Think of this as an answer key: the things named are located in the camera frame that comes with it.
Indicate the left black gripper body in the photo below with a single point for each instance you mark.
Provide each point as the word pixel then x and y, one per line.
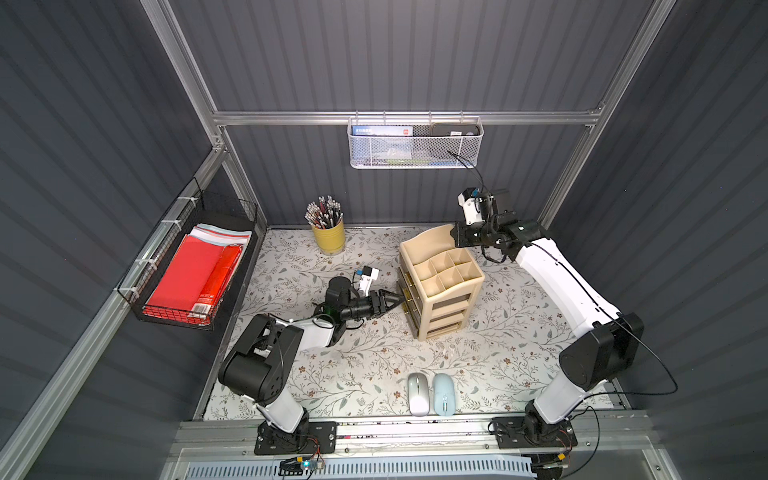
pixel 377 303

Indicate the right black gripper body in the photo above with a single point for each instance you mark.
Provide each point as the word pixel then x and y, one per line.
pixel 466 236

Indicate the beige drawer organizer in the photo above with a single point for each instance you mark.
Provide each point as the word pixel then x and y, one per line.
pixel 440 281

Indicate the grey computer mouse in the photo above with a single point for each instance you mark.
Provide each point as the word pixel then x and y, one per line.
pixel 418 394

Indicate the light blue computer mouse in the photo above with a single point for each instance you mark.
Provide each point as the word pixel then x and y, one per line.
pixel 444 395

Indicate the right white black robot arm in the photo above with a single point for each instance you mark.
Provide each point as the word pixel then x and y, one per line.
pixel 606 340

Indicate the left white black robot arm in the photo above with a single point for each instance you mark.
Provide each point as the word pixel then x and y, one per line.
pixel 259 364

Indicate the yellow pen cup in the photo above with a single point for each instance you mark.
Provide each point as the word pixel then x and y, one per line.
pixel 330 241

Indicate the bundle of pens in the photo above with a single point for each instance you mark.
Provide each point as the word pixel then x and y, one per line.
pixel 324 214

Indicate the black device in basket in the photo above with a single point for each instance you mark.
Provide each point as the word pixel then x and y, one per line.
pixel 454 129

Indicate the blue box in basket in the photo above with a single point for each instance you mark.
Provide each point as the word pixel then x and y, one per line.
pixel 380 144

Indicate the small green circuit board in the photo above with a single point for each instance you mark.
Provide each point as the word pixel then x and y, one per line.
pixel 300 466

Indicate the red folder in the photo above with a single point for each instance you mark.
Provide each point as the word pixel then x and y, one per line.
pixel 194 282

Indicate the white ventilation grille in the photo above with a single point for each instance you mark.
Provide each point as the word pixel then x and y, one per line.
pixel 491 466

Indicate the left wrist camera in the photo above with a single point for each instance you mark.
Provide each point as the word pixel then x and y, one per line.
pixel 363 279

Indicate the white wire wall basket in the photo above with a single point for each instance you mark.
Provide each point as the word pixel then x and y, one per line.
pixel 457 152

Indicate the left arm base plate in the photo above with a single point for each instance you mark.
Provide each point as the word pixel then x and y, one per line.
pixel 308 438

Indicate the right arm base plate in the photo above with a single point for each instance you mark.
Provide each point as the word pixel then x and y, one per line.
pixel 519 432

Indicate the black wire side basket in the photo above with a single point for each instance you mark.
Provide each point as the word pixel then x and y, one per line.
pixel 215 217

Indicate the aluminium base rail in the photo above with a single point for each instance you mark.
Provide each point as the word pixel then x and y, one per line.
pixel 404 435

